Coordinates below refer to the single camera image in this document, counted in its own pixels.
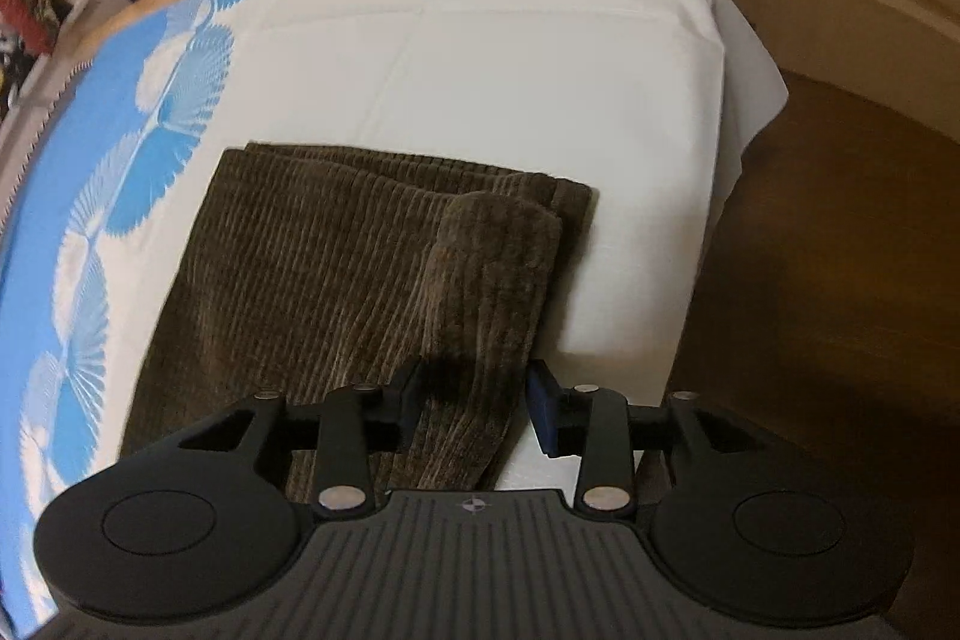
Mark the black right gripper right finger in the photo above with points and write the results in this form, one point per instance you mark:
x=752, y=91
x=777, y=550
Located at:
x=630, y=456

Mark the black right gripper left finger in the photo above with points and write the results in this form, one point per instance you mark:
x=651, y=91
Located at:
x=265, y=432

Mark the brown corduroy pants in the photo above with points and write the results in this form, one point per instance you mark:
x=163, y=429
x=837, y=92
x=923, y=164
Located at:
x=314, y=267

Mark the blue and white bedsheet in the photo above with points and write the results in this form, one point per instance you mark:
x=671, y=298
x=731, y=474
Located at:
x=649, y=102

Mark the dark red garment pile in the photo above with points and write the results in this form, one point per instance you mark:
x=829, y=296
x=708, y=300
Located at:
x=30, y=29

